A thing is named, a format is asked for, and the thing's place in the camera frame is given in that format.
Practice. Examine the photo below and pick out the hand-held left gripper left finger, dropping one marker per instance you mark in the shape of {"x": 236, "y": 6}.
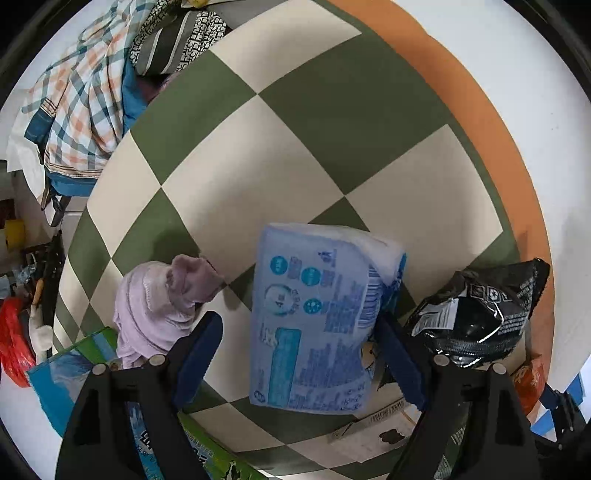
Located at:
{"x": 199, "y": 353}

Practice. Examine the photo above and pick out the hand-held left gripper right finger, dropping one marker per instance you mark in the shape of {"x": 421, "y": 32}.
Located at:
{"x": 400, "y": 357}

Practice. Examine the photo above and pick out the blue diaper pack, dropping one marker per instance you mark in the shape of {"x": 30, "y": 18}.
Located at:
{"x": 314, "y": 318}

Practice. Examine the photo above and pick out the lilac cloth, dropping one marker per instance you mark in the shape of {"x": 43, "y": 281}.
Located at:
{"x": 161, "y": 307}

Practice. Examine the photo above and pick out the white printed carton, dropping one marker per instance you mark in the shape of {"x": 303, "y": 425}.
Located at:
{"x": 383, "y": 422}

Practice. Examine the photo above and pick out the black snack bag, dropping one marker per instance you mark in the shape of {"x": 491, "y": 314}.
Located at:
{"x": 480, "y": 311}

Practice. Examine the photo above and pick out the blue and green box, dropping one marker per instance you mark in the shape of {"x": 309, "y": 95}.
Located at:
{"x": 106, "y": 397}

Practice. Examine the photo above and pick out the orange snack packet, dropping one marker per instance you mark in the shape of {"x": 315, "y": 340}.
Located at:
{"x": 531, "y": 378}

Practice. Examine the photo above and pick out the red plastic bag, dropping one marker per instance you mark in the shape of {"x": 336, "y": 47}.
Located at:
{"x": 14, "y": 341}

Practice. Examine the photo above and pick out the checkered green and cream mat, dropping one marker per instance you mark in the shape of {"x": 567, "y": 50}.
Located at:
{"x": 295, "y": 184}

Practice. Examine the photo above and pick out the plaid shirt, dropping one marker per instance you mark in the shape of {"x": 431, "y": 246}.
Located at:
{"x": 78, "y": 92}

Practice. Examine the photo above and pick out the black and white patterned cloth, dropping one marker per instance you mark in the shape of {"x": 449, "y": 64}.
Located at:
{"x": 180, "y": 39}

